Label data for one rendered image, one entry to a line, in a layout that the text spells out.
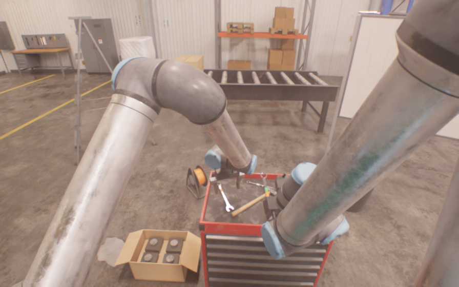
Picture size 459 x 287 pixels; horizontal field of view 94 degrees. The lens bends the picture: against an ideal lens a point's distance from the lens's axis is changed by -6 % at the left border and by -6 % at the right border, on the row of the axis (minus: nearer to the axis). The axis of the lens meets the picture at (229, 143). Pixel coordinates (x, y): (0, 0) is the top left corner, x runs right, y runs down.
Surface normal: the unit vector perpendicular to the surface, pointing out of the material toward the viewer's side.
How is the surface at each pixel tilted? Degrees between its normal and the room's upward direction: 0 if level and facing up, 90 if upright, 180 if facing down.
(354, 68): 90
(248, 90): 90
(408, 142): 108
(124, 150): 74
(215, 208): 0
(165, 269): 90
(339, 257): 0
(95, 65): 90
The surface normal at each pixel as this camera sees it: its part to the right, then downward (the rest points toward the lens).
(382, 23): -0.47, 0.43
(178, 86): 0.10, 0.18
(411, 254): 0.01, -0.87
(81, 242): 0.66, 0.00
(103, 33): -0.07, 0.49
